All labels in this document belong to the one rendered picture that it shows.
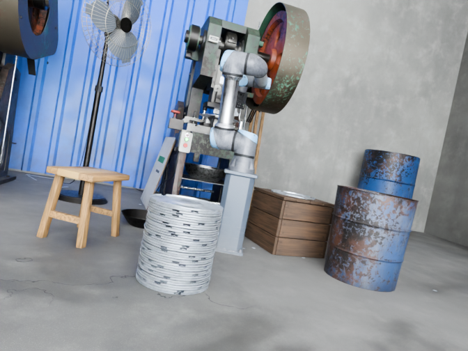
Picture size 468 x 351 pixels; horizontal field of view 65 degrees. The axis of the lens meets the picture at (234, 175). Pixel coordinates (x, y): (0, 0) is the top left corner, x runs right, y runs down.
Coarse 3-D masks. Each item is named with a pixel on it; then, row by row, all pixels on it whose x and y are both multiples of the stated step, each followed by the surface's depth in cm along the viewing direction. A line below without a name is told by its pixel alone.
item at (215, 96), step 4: (220, 72) 273; (216, 76) 273; (220, 76) 274; (216, 80) 273; (220, 80) 274; (216, 84) 273; (220, 84) 274; (212, 88) 274; (216, 88) 273; (220, 88) 273; (212, 92) 274; (216, 92) 272; (220, 92) 272; (212, 96) 274; (216, 96) 271; (220, 96) 272; (208, 100) 282; (212, 100) 274; (216, 100) 272; (220, 100) 272
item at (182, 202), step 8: (160, 200) 141; (168, 200) 144; (176, 200) 144; (184, 200) 148; (192, 200) 157; (200, 200) 160; (184, 208) 132; (192, 208) 132; (200, 208) 139; (208, 208) 142; (216, 208) 146
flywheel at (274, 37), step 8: (280, 16) 280; (272, 24) 296; (280, 24) 288; (272, 32) 302; (280, 32) 285; (264, 40) 311; (272, 40) 299; (280, 40) 282; (264, 48) 315; (272, 48) 296; (280, 48) 279; (272, 56) 284; (280, 56) 279; (272, 64) 286; (272, 72) 286; (272, 80) 283; (256, 88) 312; (256, 96) 303; (264, 96) 285
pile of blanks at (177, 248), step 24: (168, 216) 133; (192, 216) 132; (216, 216) 139; (144, 240) 142; (168, 240) 132; (192, 240) 133; (216, 240) 143; (144, 264) 137; (168, 264) 133; (192, 264) 135; (168, 288) 133; (192, 288) 136
